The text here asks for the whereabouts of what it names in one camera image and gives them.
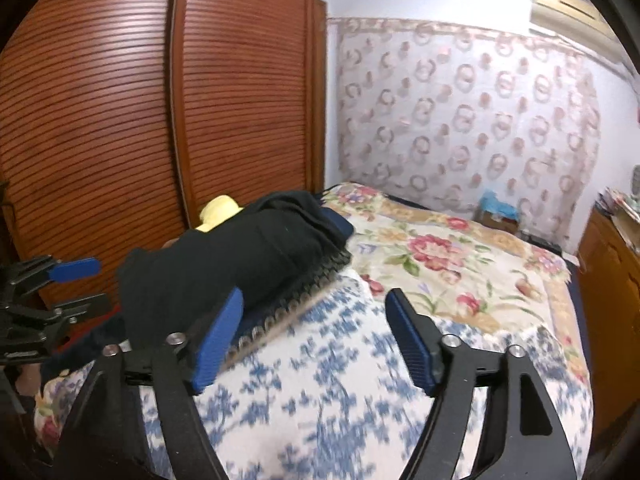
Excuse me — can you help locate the pink floral cream blanket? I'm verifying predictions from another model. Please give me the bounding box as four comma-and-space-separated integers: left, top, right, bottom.
32, 182, 593, 458

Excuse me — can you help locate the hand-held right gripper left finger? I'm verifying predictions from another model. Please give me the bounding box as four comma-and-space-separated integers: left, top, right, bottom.
50, 287, 246, 480

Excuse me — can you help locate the cardboard box with blue contents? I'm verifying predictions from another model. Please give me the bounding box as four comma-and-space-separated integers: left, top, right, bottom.
472, 190, 523, 236

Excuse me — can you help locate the yellow plush toy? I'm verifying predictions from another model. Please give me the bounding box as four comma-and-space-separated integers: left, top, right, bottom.
195, 195, 246, 234

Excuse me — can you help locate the brown slatted wooden wardrobe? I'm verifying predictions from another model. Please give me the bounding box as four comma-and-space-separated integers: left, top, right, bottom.
0, 0, 328, 311

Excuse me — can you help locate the cream wall air conditioner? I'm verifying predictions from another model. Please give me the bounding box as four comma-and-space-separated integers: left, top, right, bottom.
527, 0, 626, 63

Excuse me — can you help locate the pile of magazines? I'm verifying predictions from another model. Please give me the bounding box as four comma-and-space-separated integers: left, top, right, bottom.
595, 187, 626, 217

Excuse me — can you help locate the open cardboard box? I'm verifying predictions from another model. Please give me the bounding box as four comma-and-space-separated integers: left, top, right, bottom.
612, 205, 640, 252

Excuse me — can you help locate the blue floral white blanket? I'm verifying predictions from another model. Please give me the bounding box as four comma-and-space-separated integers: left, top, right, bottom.
37, 265, 596, 480

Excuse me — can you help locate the wooden side cabinet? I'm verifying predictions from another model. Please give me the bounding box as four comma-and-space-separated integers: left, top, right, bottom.
575, 205, 640, 441

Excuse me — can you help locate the navy blue folded cloth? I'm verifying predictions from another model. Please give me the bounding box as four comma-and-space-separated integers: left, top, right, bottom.
235, 207, 356, 333

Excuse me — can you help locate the black printed t-shirt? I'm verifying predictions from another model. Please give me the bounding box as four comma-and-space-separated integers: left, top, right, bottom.
117, 190, 351, 352

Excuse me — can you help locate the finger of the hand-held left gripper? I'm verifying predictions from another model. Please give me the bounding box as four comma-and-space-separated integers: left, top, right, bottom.
30, 256, 103, 286
37, 294, 112, 327

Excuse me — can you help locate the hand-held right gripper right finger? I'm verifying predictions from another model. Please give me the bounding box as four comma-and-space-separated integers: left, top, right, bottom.
385, 287, 576, 480

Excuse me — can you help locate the sheer ring-patterned curtain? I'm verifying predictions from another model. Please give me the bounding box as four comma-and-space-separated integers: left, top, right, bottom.
327, 17, 601, 251

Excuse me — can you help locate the pink floral beige bedspread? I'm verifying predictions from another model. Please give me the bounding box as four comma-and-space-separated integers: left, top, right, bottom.
385, 192, 583, 273

